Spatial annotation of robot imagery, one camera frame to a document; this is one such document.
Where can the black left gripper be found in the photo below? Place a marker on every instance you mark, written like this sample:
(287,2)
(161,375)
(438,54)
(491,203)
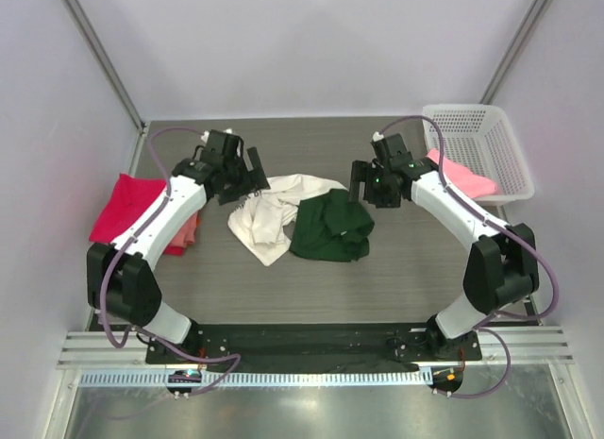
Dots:
(245,188)

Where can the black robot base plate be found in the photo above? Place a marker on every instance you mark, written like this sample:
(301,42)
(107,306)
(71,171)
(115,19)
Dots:
(302,343)

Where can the folded salmon t shirt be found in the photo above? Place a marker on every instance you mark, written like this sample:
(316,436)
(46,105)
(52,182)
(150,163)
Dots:
(186,234)

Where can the aluminium corner post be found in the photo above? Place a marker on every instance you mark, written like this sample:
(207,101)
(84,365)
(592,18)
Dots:
(88,33)
(520,40)

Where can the pink t shirt in basket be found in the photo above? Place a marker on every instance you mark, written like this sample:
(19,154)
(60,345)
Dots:
(472,185)

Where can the white perforated plastic basket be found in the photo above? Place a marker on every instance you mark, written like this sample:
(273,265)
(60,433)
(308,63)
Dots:
(481,138)

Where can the folded magenta t shirt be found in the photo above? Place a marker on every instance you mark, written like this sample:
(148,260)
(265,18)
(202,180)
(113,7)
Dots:
(129,199)

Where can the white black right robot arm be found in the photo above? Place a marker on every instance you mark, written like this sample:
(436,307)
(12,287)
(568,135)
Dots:
(501,266)

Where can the white and green t shirt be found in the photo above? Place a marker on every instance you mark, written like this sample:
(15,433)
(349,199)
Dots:
(311,217)

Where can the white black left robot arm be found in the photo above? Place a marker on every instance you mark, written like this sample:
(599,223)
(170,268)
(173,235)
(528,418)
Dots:
(121,282)

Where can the white slotted cable duct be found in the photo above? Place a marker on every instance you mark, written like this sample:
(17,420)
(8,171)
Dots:
(172,378)

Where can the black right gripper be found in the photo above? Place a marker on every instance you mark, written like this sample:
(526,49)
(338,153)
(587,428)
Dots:
(361,172)

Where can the right aluminium corner post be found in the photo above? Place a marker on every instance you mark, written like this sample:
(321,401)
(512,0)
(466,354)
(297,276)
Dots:
(520,40)

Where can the aluminium frame rail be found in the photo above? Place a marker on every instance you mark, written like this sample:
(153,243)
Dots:
(92,349)

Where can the left aluminium corner post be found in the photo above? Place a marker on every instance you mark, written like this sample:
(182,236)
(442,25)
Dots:
(88,33)

